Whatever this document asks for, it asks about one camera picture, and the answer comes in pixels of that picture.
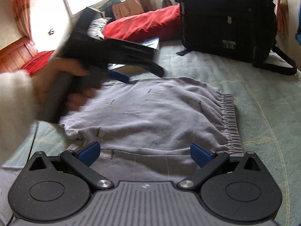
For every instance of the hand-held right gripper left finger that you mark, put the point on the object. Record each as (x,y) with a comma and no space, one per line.
(89,154)

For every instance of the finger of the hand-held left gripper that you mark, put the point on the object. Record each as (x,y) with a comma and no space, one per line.
(155,69)
(120,76)

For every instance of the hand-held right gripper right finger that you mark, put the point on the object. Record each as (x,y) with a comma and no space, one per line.
(199,154)

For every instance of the grey pants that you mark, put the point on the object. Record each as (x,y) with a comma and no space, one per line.
(152,122)

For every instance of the person's left hand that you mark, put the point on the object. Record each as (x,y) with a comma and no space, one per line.
(51,75)

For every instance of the grey pillow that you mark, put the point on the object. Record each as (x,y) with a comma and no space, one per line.
(97,28)

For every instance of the thick paperback book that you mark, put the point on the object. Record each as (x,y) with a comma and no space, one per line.
(150,42)

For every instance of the red quilt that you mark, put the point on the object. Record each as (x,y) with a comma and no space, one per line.
(141,26)

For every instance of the cardboard box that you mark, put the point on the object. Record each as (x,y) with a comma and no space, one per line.
(134,6)

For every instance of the green plaid blanket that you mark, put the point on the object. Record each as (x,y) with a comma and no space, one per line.
(263,113)

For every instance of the wooden headboard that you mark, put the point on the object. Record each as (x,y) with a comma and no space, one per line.
(16,56)

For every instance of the orange patterned curtain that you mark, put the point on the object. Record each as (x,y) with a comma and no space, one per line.
(282,11)
(21,9)

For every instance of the black backpack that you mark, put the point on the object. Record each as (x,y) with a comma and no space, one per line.
(225,16)

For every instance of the blue cloth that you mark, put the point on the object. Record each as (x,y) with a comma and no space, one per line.
(298,33)

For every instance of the wall hook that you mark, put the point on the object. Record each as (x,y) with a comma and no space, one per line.
(51,31)

